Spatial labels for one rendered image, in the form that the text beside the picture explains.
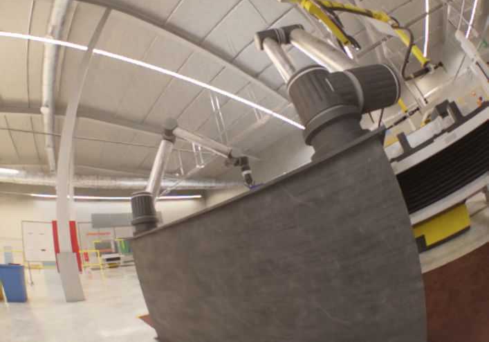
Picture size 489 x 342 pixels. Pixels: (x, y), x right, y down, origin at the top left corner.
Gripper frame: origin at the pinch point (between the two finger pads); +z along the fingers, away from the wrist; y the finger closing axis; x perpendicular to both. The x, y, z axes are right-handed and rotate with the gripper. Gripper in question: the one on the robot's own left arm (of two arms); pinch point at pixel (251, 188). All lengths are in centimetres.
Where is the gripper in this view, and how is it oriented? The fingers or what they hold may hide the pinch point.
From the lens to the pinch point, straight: 217.3
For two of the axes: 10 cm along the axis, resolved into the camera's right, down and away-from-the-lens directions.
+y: 9.4, -3.2, -1.0
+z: 2.7, 9.0, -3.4
